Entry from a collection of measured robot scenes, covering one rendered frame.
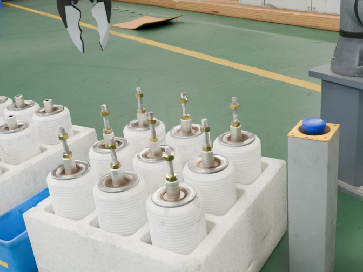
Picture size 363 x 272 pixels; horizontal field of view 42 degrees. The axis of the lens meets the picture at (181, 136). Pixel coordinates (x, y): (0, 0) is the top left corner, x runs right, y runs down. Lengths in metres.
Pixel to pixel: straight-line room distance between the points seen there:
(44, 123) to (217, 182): 0.57
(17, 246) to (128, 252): 0.30
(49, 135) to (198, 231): 0.60
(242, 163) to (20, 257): 0.49
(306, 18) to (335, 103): 2.02
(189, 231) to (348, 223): 0.49
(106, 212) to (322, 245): 0.39
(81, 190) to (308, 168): 0.41
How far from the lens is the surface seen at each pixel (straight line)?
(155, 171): 0.89
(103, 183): 0.84
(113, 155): 0.82
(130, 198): 0.81
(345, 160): 1.24
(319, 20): 3.11
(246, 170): 0.94
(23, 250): 1.04
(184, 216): 0.75
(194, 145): 0.97
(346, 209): 1.20
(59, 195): 0.90
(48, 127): 1.24
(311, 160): 0.82
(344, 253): 1.06
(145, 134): 1.04
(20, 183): 1.16
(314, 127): 0.81
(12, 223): 1.13
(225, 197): 0.85
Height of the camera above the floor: 0.65
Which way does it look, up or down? 24 degrees down
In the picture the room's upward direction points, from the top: 6 degrees counter-clockwise
